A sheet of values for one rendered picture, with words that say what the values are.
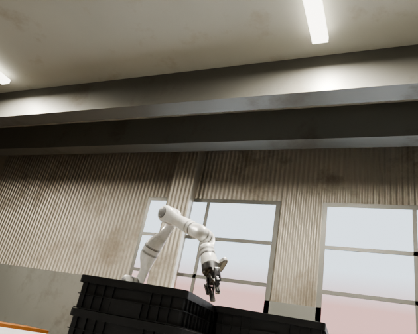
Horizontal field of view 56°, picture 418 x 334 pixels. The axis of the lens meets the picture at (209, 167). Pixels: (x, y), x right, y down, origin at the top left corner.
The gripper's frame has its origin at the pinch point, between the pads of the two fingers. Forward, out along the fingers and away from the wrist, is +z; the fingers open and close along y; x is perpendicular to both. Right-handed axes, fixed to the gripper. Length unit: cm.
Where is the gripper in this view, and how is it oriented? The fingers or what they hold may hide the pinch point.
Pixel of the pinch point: (214, 294)
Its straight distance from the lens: 171.6
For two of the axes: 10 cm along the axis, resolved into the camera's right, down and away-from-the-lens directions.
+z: 1.5, 6.6, -7.4
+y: 3.4, -7.4, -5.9
